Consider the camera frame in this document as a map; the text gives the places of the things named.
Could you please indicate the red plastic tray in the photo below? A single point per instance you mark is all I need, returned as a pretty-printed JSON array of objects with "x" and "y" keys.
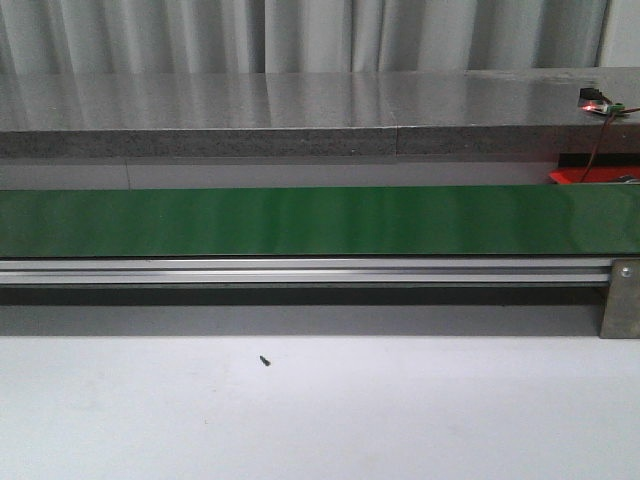
[{"x": 600, "y": 175}]

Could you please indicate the green conveyor belt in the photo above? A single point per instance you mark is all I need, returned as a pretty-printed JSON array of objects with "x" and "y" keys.
[{"x": 526, "y": 220}]

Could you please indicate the aluminium conveyor frame rail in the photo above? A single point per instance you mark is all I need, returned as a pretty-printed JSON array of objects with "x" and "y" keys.
[{"x": 307, "y": 270}]

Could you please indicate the white curtain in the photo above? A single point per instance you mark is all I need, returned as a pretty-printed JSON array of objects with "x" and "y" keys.
[{"x": 314, "y": 36}]

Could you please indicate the small sensor circuit board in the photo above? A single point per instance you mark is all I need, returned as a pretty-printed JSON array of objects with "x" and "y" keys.
[{"x": 594, "y": 101}]

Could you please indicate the steel conveyor support bracket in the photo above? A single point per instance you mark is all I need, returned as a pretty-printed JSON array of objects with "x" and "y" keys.
[{"x": 622, "y": 314}]

